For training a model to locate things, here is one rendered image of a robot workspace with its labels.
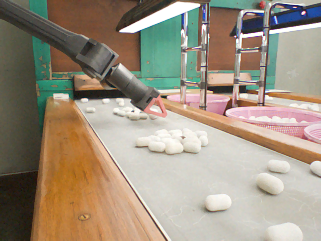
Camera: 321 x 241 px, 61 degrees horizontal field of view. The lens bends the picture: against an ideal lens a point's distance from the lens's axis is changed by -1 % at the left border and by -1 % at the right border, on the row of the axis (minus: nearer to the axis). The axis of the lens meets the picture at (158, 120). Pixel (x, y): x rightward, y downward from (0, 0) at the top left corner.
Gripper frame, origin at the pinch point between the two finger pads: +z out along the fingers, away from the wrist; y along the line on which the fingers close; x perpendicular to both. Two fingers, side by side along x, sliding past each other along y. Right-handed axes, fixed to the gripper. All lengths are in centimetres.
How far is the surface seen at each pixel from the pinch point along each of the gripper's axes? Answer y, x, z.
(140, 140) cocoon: -22.7, 10.0, -10.5
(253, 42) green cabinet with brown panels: 61, -74, 44
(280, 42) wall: 148, -151, 118
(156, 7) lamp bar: -4.6, -19.1, -21.8
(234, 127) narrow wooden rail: -22.0, -5.6, 6.9
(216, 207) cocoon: -50, 10, -10
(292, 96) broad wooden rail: 25, -50, 59
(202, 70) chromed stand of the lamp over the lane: 4.2, -19.4, 3.1
